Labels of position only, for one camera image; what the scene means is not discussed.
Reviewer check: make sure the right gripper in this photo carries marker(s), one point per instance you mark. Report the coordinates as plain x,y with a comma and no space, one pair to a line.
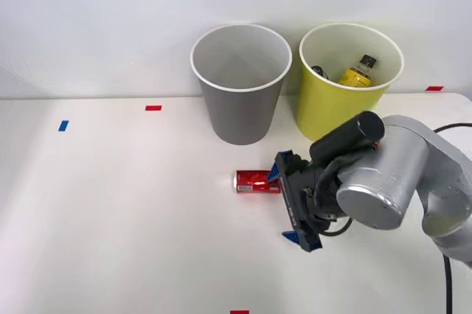
300,199

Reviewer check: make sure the red drink can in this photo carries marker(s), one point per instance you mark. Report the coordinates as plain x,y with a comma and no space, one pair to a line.
252,182

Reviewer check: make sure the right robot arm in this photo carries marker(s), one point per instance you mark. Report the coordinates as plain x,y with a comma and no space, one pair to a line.
387,166

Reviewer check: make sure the yellow-green plastic waste bin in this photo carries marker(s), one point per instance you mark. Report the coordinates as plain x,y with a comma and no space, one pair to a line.
324,107

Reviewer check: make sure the grey plastic waste bin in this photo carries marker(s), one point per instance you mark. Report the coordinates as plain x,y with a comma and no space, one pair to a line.
239,115

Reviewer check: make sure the black can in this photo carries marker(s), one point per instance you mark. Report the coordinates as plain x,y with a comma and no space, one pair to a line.
318,70

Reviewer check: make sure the yellow bottle with black cap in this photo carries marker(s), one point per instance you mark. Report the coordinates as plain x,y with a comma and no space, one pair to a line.
355,77

